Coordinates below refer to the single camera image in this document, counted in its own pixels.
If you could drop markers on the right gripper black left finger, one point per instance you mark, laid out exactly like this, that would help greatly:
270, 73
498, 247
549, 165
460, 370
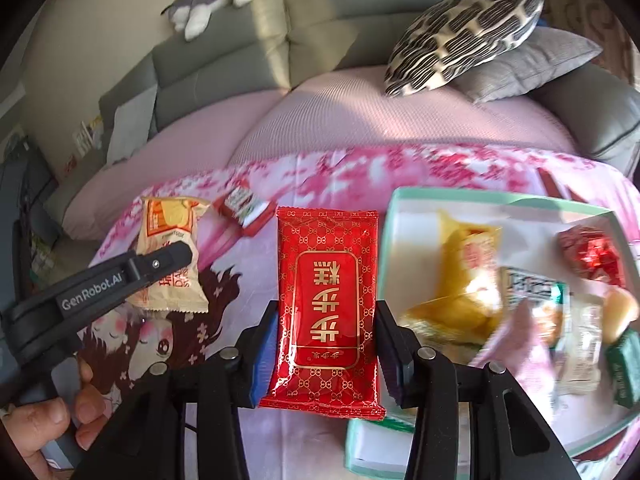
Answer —
145, 437

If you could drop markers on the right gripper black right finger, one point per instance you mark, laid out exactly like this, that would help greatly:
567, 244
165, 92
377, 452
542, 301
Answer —
509, 437

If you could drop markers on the red gold cake packet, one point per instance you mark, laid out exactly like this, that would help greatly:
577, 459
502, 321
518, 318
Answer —
326, 362

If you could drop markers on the beige orange cracker packet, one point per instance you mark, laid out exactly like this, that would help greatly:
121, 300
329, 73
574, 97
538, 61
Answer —
167, 239

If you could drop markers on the person's left hand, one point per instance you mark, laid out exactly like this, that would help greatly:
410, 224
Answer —
32, 426

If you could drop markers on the yellow pastry packet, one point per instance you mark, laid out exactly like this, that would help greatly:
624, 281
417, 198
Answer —
467, 306

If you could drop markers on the dark cabinet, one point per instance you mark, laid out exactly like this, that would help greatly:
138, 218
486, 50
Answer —
26, 184

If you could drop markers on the pink cartoon tablecloth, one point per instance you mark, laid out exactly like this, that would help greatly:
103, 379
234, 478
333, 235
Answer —
239, 275

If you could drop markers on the mint green tray box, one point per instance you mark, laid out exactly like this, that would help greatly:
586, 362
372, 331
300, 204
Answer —
408, 264

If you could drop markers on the white qr snack packet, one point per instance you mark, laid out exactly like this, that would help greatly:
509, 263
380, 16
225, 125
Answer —
570, 325

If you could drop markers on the green small snack packet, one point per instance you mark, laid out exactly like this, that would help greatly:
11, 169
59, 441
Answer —
623, 359

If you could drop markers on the red foil candy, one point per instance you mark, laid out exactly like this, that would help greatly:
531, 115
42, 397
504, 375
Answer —
591, 254

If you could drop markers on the light grey throw pillow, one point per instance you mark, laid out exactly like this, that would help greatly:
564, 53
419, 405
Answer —
132, 124

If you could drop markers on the dark red biscuit packet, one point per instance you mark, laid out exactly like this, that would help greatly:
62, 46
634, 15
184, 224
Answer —
249, 212

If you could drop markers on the pink sofa seat cover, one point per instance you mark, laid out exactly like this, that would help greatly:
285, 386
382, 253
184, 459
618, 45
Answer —
335, 110

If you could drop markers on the black white patterned pillow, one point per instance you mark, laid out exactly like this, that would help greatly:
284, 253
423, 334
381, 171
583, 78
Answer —
453, 36

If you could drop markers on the grey cushion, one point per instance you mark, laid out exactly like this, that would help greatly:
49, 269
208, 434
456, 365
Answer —
548, 53

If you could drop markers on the beige patterned curtain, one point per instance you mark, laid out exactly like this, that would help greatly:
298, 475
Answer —
595, 20

